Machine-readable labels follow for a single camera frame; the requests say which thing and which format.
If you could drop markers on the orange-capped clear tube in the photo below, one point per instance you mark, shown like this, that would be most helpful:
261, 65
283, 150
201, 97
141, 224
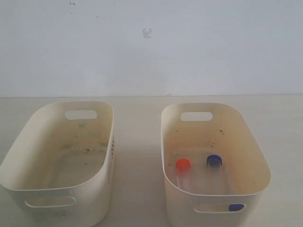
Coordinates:
184, 174

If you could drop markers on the cream plastic bin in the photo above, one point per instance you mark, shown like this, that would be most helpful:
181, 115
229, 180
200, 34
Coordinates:
59, 169
194, 131

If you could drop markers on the blue-capped clear tube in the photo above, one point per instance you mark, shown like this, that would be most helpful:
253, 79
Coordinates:
215, 175

